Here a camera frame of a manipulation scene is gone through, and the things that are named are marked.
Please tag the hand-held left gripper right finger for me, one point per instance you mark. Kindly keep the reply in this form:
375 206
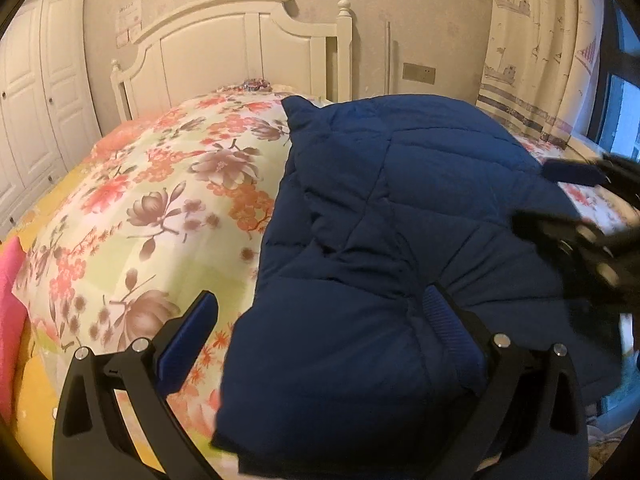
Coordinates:
450 330

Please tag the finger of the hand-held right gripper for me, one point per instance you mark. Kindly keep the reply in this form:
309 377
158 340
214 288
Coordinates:
575 172
560 230

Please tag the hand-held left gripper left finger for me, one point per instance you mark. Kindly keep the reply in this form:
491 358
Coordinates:
182 345

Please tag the navy quilted jacket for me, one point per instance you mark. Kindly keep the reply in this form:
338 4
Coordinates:
375 235

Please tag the window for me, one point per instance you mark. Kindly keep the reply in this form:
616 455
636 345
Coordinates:
620 110

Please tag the floral quilt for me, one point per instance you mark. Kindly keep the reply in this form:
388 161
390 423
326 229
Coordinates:
150 220

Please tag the printed curtain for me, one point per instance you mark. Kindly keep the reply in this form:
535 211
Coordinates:
530 50

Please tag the yellow bed sheet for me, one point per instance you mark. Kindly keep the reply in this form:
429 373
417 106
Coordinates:
45 390

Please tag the pink cloth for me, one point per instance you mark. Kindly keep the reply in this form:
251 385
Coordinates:
10 310

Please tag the patterned round cushion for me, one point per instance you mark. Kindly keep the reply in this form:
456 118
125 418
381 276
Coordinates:
255 84

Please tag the white wardrobe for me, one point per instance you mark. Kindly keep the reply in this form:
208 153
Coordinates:
35 110

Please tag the white wooden bed headboard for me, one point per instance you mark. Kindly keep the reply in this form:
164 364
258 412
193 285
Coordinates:
225 45

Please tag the wall socket plate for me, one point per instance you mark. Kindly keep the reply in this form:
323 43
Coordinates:
419 73

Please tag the thin wall rod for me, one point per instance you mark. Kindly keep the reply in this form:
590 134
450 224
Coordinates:
387 60

